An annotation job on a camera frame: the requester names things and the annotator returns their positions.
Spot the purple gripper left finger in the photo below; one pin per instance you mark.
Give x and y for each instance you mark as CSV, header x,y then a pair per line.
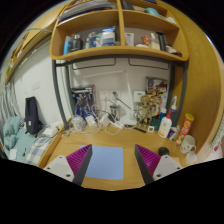
x,y
78,162

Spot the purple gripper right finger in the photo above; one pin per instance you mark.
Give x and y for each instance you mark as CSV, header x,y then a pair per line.
x,y
147,162

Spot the black computer mouse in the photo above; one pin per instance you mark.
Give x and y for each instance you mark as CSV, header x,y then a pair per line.
x,y
163,151

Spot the blue mouse pad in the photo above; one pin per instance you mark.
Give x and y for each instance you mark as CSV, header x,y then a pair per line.
x,y
106,163

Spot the white lotion bottle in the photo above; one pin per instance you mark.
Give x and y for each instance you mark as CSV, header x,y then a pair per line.
x,y
165,125

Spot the wooden groot figurine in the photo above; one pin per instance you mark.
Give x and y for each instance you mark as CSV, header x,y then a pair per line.
x,y
144,113

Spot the white power adapter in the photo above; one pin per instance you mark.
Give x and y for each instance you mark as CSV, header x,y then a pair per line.
x,y
90,120

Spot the white mug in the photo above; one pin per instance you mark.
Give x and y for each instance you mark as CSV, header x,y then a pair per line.
x,y
188,144

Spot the dark blue spray bottle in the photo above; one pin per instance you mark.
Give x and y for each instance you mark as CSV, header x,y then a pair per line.
x,y
174,110

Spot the red yellow chips can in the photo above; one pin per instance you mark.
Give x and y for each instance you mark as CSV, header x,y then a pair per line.
x,y
186,125

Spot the black backpack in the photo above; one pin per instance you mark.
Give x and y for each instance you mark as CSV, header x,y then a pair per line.
x,y
33,123

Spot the robot model box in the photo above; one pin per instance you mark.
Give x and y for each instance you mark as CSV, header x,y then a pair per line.
x,y
83,98

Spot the teal pillow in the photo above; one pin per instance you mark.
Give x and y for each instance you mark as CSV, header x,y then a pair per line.
x,y
10,131

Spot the wooden wall shelf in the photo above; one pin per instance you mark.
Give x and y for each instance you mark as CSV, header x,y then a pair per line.
x,y
122,19

